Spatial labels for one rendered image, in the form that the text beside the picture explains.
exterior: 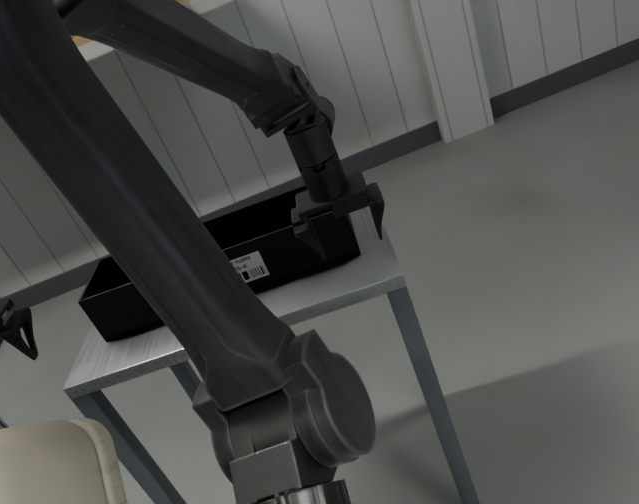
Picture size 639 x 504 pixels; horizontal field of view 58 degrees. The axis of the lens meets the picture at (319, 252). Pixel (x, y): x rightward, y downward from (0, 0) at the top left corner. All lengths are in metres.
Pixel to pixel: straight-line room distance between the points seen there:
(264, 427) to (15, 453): 0.16
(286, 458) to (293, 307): 0.71
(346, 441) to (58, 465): 0.18
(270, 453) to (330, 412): 0.05
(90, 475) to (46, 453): 0.04
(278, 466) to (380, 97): 3.11
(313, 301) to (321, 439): 0.70
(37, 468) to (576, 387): 1.67
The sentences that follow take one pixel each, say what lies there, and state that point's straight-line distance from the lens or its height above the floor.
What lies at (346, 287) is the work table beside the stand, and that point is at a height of 0.80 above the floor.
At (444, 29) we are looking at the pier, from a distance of 3.38.
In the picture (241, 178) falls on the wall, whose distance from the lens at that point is 3.44.
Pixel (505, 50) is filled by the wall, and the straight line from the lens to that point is 3.65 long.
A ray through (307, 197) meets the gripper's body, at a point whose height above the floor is 1.07.
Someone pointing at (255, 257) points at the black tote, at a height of 0.87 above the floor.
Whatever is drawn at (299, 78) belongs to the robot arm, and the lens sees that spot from 0.75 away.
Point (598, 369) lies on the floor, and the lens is 1.95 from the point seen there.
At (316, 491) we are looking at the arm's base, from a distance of 0.41.
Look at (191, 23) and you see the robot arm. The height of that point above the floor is 1.35.
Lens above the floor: 1.41
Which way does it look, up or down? 29 degrees down
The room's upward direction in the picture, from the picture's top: 23 degrees counter-clockwise
